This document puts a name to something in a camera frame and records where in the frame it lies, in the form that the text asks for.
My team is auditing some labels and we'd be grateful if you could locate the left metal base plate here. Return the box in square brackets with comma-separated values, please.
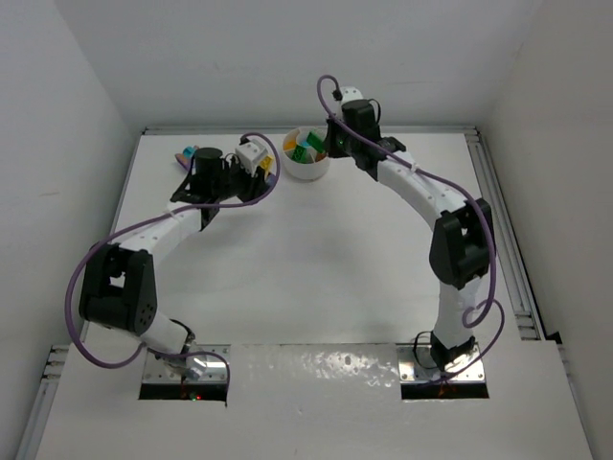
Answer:
[142, 344, 231, 384]

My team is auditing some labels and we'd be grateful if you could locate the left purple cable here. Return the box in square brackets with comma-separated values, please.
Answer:
[64, 132, 281, 384]

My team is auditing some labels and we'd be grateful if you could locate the green lego plate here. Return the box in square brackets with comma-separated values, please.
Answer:
[306, 131, 325, 153]

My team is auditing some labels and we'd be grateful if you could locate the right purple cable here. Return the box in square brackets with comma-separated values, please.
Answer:
[316, 74, 507, 384]

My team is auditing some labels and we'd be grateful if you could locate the long yellow lego plate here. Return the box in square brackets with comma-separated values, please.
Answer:
[260, 155, 274, 174]

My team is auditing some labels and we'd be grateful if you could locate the metal base plate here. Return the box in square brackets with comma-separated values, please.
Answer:
[142, 344, 231, 384]
[397, 342, 488, 384]

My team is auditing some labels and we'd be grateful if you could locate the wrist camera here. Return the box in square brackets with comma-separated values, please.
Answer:
[333, 86, 364, 104]
[235, 140, 268, 175]

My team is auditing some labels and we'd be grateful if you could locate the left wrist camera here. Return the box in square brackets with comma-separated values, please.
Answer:
[235, 140, 268, 175]

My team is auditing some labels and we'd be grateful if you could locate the purple yellow green lego cluster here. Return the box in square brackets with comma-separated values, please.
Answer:
[265, 173, 278, 189]

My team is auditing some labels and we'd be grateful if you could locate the green lego brick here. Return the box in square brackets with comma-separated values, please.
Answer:
[291, 146, 311, 164]

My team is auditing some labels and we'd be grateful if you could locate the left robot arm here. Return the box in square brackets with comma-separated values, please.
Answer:
[79, 140, 277, 356]

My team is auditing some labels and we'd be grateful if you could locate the teal purple butterfly lego cluster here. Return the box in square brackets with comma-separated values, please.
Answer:
[174, 146, 199, 171]

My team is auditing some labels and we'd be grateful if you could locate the purple cable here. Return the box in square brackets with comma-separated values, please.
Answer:
[316, 74, 507, 384]
[64, 132, 281, 384]

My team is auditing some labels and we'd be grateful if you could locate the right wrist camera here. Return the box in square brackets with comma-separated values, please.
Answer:
[333, 86, 364, 104]

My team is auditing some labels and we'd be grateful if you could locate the aluminium frame rail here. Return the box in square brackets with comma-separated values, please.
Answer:
[16, 125, 574, 460]

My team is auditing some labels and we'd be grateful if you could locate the white divided round container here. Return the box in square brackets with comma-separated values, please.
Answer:
[282, 126, 330, 181]

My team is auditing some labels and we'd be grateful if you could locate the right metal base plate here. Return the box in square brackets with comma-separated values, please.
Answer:
[397, 342, 488, 384]

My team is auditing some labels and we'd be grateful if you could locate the yellow lego brick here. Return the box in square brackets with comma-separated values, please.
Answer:
[284, 138, 297, 150]

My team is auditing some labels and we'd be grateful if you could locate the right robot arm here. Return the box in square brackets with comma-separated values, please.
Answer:
[326, 95, 494, 371]

